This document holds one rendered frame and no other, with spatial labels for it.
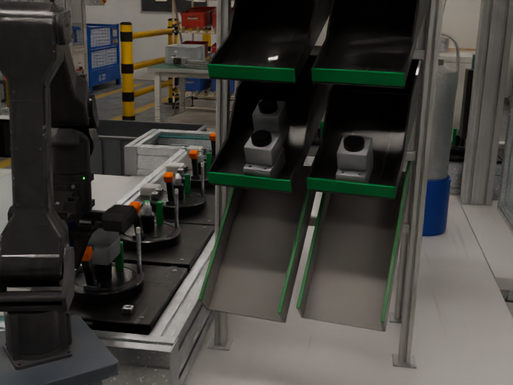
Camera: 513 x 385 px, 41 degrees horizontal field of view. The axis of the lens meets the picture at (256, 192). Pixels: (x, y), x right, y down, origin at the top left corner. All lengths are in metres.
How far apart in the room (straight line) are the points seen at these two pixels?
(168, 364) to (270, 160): 0.34
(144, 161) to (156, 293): 1.24
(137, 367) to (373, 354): 0.43
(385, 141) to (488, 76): 1.08
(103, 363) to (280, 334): 0.55
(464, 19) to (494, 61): 9.41
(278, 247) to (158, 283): 0.25
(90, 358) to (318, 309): 0.40
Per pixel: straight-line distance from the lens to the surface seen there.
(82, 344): 0.87
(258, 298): 1.09
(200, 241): 1.46
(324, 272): 1.11
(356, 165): 1.01
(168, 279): 1.27
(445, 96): 1.84
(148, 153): 2.40
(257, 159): 1.02
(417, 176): 1.13
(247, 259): 1.12
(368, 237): 1.13
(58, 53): 0.81
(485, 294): 1.58
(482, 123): 2.19
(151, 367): 1.07
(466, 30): 11.58
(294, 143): 1.11
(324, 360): 1.24
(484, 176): 2.23
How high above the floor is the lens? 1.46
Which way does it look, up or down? 16 degrees down
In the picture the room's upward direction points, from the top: 1 degrees clockwise
